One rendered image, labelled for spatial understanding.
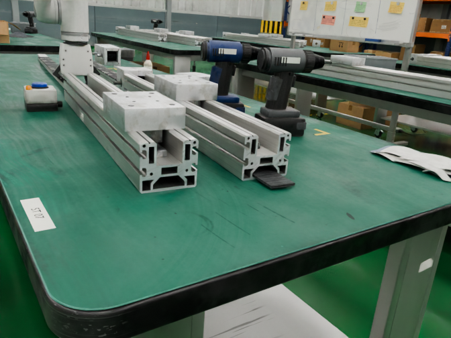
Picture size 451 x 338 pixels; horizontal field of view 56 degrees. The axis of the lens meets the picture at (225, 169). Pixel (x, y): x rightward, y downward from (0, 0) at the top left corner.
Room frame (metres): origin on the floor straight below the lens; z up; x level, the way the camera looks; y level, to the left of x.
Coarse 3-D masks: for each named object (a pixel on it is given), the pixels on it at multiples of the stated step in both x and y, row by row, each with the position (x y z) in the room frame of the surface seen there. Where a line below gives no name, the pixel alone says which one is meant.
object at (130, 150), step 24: (72, 96) 1.19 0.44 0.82; (96, 96) 1.00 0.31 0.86; (96, 120) 0.92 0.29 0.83; (120, 144) 0.74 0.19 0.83; (144, 144) 0.65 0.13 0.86; (168, 144) 0.73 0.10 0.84; (192, 144) 0.68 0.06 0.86; (144, 168) 0.65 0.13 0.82; (168, 168) 0.69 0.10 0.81; (192, 168) 0.69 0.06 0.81; (144, 192) 0.64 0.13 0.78
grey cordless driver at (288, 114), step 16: (272, 48) 1.08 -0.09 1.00; (288, 48) 1.10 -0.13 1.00; (272, 64) 1.06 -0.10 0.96; (288, 64) 1.07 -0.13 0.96; (304, 64) 1.09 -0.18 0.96; (320, 64) 1.12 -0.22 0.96; (272, 80) 1.08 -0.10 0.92; (288, 80) 1.09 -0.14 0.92; (272, 96) 1.08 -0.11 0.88; (288, 96) 1.10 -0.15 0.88; (272, 112) 1.07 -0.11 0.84; (288, 112) 1.08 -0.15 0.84; (288, 128) 1.07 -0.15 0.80; (304, 128) 1.08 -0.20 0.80
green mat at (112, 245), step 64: (0, 64) 2.05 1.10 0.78; (128, 64) 2.44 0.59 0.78; (0, 128) 0.96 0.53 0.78; (64, 128) 1.00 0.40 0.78; (320, 128) 1.20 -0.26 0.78; (64, 192) 0.62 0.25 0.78; (128, 192) 0.64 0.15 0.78; (192, 192) 0.66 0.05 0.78; (256, 192) 0.68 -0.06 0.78; (320, 192) 0.70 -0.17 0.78; (384, 192) 0.72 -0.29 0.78; (448, 192) 0.75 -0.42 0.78; (64, 256) 0.44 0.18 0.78; (128, 256) 0.45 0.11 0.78; (192, 256) 0.46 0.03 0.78; (256, 256) 0.47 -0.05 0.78
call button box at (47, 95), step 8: (24, 88) 1.17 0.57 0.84; (32, 88) 1.17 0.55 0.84; (40, 88) 1.17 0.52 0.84; (48, 88) 1.19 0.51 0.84; (24, 96) 1.18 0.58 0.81; (32, 96) 1.15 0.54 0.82; (40, 96) 1.16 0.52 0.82; (48, 96) 1.17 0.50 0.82; (56, 96) 1.18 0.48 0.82; (32, 104) 1.15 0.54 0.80; (40, 104) 1.16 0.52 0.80; (48, 104) 1.17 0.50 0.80; (56, 104) 1.18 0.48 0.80
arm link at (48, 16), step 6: (36, 0) 1.30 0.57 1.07; (42, 0) 1.29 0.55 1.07; (48, 0) 1.29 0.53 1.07; (54, 0) 1.35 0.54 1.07; (36, 6) 1.31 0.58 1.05; (42, 6) 1.30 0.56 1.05; (48, 6) 1.31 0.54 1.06; (54, 6) 1.34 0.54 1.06; (36, 12) 1.32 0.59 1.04; (42, 12) 1.31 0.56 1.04; (48, 12) 1.32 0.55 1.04; (54, 12) 1.34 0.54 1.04; (36, 18) 1.35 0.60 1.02; (42, 18) 1.33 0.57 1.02; (48, 18) 1.34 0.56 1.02; (54, 18) 1.34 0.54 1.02
